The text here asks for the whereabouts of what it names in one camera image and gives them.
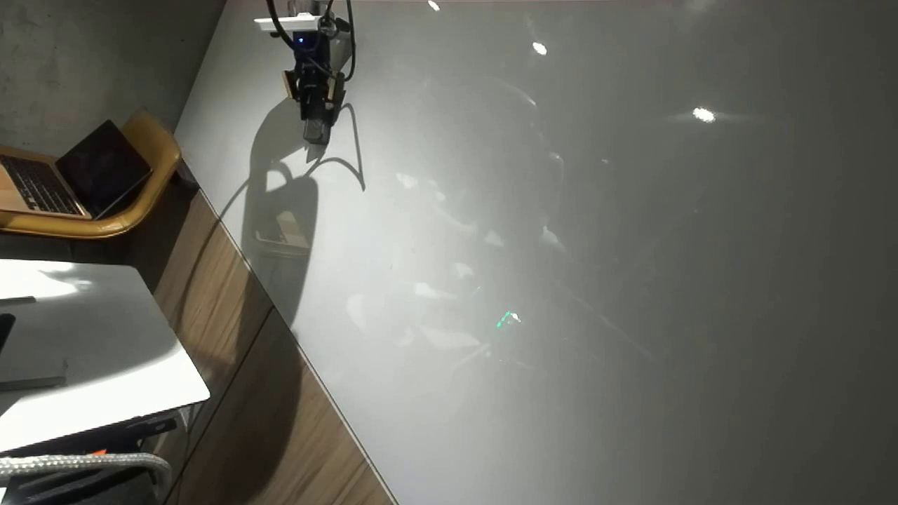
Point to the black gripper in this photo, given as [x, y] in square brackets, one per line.
[316, 66]

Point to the open laptop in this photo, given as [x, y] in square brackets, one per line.
[95, 171]

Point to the dark magnetic strip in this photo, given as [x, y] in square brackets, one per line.
[17, 302]
[33, 382]

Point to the small white board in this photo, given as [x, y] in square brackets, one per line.
[95, 355]

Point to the large white board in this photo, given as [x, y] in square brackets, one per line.
[607, 281]

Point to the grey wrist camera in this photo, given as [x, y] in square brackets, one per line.
[281, 21]

